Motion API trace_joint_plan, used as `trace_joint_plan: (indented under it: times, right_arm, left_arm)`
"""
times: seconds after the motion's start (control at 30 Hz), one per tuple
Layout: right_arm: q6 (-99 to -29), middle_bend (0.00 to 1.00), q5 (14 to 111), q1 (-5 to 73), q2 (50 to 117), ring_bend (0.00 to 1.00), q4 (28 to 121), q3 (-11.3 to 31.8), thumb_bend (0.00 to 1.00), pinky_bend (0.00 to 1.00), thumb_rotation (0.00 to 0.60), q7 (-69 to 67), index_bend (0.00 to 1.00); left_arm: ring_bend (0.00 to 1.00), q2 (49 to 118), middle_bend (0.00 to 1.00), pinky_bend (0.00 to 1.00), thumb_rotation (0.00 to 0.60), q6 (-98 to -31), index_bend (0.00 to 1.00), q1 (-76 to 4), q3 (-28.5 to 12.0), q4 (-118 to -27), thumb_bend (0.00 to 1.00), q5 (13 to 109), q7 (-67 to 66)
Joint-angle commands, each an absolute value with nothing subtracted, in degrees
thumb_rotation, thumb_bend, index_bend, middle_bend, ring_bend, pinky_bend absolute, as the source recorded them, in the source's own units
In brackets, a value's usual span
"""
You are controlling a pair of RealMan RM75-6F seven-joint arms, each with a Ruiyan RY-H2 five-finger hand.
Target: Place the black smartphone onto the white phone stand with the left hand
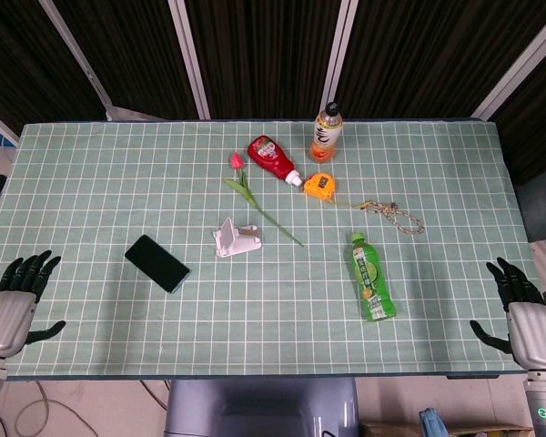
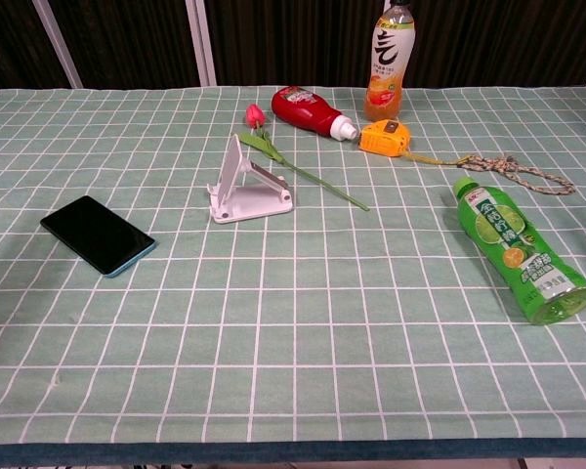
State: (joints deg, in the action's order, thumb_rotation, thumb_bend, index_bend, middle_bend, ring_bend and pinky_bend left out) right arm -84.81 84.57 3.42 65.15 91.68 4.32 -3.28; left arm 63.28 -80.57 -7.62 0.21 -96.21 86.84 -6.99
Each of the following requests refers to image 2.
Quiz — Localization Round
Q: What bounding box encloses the black smartphone with blue edge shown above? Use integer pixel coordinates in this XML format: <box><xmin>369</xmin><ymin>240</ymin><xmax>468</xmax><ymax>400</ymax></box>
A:
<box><xmin>39</xmin><ymin>194</ymin><xmax>157</xmax><ymax>279</ymax></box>

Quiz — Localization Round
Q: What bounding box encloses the white folding phone stand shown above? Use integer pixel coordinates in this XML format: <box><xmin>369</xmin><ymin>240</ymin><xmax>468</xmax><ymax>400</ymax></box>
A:
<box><xmin>206</xmin><ymin>134</ymin><xmax>295</xmax><ymax>226</ymax></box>

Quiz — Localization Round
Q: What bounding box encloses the green checkered tablecloth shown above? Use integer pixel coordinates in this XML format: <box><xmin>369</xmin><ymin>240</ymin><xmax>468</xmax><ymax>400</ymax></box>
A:
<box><xmin>0</xmin><ymin>85</ymin><xmax>586</xmax><ymax>466</ymax></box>

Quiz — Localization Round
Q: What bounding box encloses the artificial red tulip flower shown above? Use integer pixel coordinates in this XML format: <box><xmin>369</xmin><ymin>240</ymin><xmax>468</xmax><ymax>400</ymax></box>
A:
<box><xmin>238</xmin><ymin>103</ymin><xmax>371</xmax><ymax>213</ymax></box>

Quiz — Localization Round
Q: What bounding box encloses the red ketchup squeeze bottle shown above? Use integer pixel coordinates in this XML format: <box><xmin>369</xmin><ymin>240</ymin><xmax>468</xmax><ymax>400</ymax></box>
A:
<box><xmin>271</xmin><ymin>85</ymin><xmax>359</xmax><ymax>143</ymax></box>

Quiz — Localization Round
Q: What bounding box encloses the orange tape measure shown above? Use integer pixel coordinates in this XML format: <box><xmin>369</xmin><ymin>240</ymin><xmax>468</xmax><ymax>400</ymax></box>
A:
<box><xmin>357</xmin><ymin>119</ymin><xmax>412</xmax><ymax>158</ymax></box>

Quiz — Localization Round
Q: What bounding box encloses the orange juice drink bottle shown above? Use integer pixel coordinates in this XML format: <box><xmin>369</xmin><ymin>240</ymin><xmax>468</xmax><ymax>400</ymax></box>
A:
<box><xmin>363</xmin><ymin>0</ymin><xmax>417</xmax><ymax>123</ymax></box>

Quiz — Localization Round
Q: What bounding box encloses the green lime drink bottle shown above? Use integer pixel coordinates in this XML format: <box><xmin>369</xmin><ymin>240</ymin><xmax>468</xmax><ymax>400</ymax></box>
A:
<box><xmin>451</xmin><ymin>176</ymin><xmax>586</xmax><ymax>327</ymax></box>

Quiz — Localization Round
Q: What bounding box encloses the white frame post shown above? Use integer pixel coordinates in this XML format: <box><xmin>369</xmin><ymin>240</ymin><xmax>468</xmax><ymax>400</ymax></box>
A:
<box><xmin>31</xmin><ymin>0</ymin><xmax>84</xmax><ymax>90</ymax></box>
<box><xmin>184</xmin><ymin>0</ymin><xmax>218</xmax><ymax>88</ymax></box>

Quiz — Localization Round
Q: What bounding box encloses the braided rope lanyard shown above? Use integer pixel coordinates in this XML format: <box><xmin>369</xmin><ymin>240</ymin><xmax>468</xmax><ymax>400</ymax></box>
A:
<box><xmin>401</xmin><ymin>149</ymin><xmax>576</xmax><ymax>197</ymax></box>

